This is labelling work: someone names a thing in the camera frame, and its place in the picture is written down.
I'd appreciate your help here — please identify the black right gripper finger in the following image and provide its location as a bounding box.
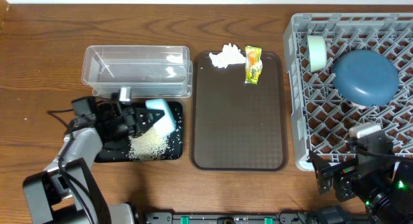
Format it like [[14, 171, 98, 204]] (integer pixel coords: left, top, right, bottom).
[[317, 176, 333, 194], [308, 151, 332, 179]]

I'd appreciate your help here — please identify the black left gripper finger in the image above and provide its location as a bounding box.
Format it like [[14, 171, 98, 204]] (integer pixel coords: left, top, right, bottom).
[[135, 108, 165, 121], [134, 121, 154, 138]]

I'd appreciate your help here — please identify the dark blue plate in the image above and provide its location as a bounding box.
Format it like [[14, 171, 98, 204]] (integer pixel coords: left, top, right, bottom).
[[332, 50, 399, 107]]

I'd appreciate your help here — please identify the yellow snack wrapper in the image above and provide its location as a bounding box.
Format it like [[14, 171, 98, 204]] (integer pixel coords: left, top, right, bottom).
[[245, 46, 263, 85]]

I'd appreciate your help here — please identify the light green bowl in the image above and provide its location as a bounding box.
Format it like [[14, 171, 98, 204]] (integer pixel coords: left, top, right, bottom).
[[307, 36, 327, 72]]

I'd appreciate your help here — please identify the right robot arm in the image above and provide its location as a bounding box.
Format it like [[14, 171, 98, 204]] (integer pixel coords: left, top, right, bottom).
[[308, 130, 412, 223]]

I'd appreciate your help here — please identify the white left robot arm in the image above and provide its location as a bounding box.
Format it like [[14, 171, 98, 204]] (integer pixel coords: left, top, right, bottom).
[[23, 96, 174, 223]]

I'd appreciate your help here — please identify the black waste tray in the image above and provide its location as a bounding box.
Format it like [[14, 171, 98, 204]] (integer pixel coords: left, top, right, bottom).
[[95, 101, 183, 163]]

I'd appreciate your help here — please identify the grey dishwasher rack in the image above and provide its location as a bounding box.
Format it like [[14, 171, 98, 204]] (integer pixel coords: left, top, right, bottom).
[[283, 13, 412, 171]]

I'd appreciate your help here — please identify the white rice pile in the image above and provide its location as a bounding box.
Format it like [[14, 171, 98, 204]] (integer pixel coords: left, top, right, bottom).
[[127, 131, 183, 161]]

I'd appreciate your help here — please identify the clear plastic bin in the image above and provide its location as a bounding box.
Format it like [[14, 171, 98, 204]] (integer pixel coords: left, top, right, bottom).
[[81, 45, 193, 98]]

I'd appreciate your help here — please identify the brown plastic serving tray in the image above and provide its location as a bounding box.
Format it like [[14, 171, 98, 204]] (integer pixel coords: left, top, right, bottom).
[[190, 52, 288, 172]]

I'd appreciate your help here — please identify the crumpled white tissue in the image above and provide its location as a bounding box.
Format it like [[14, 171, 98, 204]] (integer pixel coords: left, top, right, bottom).
[[208, 43, 246, 68]]

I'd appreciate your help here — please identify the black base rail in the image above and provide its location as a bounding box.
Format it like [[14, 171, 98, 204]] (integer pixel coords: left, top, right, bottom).
[[143, 212, 371, 224]]

